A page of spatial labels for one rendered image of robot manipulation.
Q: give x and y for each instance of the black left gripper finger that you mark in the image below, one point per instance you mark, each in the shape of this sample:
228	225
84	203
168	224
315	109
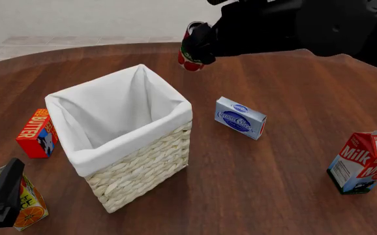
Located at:
7	183

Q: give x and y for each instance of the red tomato sauce can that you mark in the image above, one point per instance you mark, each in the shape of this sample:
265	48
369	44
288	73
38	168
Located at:
191	65

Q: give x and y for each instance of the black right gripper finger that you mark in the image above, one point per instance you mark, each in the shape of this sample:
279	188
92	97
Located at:
201	44

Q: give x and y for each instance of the red butter box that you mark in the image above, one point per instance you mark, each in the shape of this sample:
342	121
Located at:
33	133

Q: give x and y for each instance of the red and white milk carton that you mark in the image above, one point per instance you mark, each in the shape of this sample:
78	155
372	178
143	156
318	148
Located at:
355	161

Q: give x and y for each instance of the wicker basket with white liner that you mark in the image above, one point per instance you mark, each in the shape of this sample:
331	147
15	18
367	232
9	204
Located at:
136	156

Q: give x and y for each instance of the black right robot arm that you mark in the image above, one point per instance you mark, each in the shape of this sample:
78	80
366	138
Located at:
306	27

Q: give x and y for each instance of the orange juice carton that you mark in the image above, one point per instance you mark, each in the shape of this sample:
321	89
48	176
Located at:
32	208

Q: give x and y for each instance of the blue cream cheese box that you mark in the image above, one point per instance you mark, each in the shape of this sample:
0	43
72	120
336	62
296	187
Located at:
239	118

